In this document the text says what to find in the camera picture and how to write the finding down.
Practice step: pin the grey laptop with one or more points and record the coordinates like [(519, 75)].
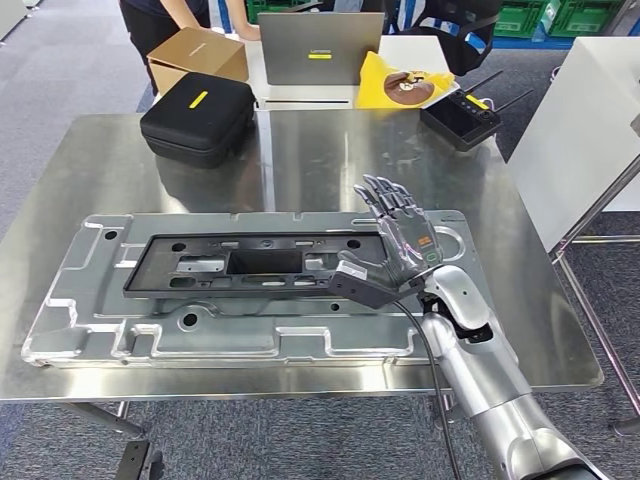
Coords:
[(320, 40)]

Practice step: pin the black remote controller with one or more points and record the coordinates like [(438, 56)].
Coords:
[(460, 122)]

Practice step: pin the brown cardboard box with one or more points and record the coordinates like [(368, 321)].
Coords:
[(198, 53)]

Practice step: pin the black robot foot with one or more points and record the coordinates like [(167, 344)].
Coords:
[(137, 460)]

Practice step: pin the black plastic bracket part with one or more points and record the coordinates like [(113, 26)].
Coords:
[(160, 265)]

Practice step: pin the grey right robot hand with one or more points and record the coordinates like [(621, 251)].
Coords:
[(410, 245)]

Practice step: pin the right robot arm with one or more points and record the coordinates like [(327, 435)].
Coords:
[(490, 381)]

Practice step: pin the person's left forearm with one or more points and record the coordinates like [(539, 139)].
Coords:
[(242, 16)]

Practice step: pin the person's right forearm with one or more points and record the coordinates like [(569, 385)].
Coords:
[(175, 12)]

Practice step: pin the white cabinet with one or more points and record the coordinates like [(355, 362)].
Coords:
[(575, 132)]

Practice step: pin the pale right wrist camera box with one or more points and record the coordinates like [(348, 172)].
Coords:
[(360, 288)]

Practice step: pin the person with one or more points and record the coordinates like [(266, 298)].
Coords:
[(145, 26)]

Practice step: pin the green plastic crate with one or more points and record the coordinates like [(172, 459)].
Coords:
[(270, 6), (520, 18), (585, 16)]

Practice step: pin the black zip case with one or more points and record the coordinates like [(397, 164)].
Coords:
[(200, 122)]

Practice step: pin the black office chair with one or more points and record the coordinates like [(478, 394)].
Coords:
[(465, 50)]

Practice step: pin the stainless steel workbench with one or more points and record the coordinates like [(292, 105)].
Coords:
[(324, 152), (605, 240)]

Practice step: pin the silver metal panel part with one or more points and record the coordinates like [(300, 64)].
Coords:
[(225, 331)]

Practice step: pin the blue storage rack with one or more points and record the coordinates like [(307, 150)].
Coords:
[(530, 44)]

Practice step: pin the yellow bag with brown bear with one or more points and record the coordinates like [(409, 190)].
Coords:
[(375, 89)]

